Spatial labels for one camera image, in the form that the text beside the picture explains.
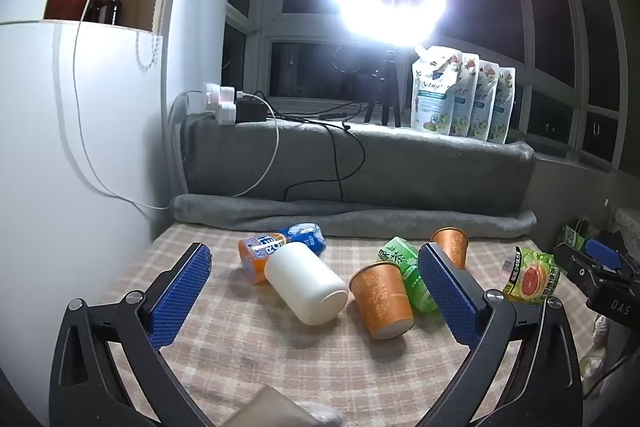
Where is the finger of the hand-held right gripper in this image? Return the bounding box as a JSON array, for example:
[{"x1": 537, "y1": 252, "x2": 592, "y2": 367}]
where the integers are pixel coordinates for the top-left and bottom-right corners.
[{"x1": 552, "y1": 238, "x2": 628, "y2": 295}]

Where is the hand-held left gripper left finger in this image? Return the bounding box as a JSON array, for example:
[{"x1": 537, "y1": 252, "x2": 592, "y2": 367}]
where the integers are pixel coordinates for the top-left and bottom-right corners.
[{"x1": 49, "y1": 243, "x2": 217, "y2": 427}]

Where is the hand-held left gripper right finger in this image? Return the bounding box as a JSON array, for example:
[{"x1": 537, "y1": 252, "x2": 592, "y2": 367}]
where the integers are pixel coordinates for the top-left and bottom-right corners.
[{"x1": 415, "y1": 243, "x2": 584, "y2": 427}]

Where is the orange paper cup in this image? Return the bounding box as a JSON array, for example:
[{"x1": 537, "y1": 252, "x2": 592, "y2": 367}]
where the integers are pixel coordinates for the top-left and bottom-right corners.
[
  {"x1": 348, "y1": 261, "x2": 415, "y2": 341},
  {"x1": 430, "y1": 227, "x2": 470, "y2": 271}
]

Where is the green paper box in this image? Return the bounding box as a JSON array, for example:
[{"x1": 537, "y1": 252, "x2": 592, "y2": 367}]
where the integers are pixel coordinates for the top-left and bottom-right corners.
[{"x1": 557, "y1": 218, "x2": 592, "y2": 254}]

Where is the green tea bottle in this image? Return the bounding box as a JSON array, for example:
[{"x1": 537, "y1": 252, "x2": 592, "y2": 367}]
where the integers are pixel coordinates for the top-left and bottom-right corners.
[{"x1": 377, "y1": 236, "x2": 442, "y2": 314}]

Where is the grapefruit snack packet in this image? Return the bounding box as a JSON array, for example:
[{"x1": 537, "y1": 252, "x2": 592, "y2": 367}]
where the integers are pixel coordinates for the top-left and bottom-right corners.
[{"x1": 502, "y1": 245, "x2": 561, "y2": 306}]

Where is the orange soda bottle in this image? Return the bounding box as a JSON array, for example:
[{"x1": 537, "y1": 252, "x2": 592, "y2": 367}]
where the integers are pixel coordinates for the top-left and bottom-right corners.
[{"x1": 238, "y1": 222, "x2": 327, "y2": 286}]

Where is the checkered bed sheet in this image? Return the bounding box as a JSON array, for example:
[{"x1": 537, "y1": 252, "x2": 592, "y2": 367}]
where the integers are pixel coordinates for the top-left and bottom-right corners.
[{"x1": 92, "y1": 221, "x2": 603, "y2": 427}]

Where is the white plastic bottle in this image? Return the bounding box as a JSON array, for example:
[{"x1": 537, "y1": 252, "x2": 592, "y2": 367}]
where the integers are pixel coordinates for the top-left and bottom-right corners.
[{"x1": 264, "y1": 241, "x2": 350, "y2": 326}]

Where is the grey blanket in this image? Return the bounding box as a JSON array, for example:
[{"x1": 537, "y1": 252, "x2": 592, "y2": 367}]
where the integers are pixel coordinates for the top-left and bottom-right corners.
[{"x1": 171, "y1": 113, "x2": 538, "y2": 239}]

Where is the white cabinet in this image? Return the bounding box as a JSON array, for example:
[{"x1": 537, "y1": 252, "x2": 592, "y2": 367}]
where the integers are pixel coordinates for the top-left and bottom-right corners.
[{"x1": 0, "y1": 0, "x2": 203, "y2": 388}]

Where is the beige cloth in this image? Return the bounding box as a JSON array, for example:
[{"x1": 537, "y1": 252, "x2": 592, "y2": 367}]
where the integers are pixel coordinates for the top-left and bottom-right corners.
[{"x1": 231, "y1": 384, "x2": 346, "y2": 427}]

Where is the white charger plug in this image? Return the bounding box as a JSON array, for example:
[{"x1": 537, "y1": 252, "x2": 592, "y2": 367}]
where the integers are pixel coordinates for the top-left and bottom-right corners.
[
  {"x1": 201, "y1": 82, "x2": 236, "y2": 108},
  {"x1": 214, "y1": 102, "x2": 239, "y2": 126}
]

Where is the black power strip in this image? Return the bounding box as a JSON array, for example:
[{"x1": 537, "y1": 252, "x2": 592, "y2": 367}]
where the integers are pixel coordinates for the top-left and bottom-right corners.
[{"x1": 234, "y1": 100, "x2": 272, "y2": 124}]

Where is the large refill pouch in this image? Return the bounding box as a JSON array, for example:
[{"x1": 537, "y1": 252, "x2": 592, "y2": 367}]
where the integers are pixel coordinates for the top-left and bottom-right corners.
[{"x1": 410, "y1": 45, "x2": 464, "y2": 130}]

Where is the black tripod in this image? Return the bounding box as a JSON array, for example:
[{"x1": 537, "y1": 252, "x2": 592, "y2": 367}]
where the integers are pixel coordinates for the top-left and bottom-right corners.
[{"x1": 363, "y1": 47, "x2": 402, "y2": 128}]

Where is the dark glass bottle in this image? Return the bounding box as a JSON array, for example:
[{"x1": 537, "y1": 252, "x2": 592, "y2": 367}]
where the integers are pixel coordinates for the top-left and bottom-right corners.
[{"x1": 101, "y1": 0, "x2": 124, "y2": 27}]

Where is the black cable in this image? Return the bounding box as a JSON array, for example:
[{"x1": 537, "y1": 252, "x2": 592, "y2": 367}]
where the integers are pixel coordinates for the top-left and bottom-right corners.
[{"x1": 274, "y1": 109, "x2": 367, "y2": 202}]

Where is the short white cable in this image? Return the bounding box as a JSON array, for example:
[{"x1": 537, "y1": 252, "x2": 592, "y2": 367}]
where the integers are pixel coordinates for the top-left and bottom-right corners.
[{"x1": 230, "y1": 91, "x2": 280, "y2": 198}]

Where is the window frame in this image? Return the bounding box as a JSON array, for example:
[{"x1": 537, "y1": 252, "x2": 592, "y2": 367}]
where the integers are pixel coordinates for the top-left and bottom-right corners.
[{"x1": 222, "y1": 0, "x2": 636, "y2": 172}]

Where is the white bead chain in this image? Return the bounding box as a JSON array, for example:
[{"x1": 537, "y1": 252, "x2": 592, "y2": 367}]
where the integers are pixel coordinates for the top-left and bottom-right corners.
[{"x1": 134, "y1": 32, "x2": 164, "y2": 72}]

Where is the long white cable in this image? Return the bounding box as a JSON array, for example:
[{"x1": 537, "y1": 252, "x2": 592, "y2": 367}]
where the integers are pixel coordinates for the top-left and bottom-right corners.
[{"x1": 71, "y1": 0, "x2": 172, "y2": 212}]

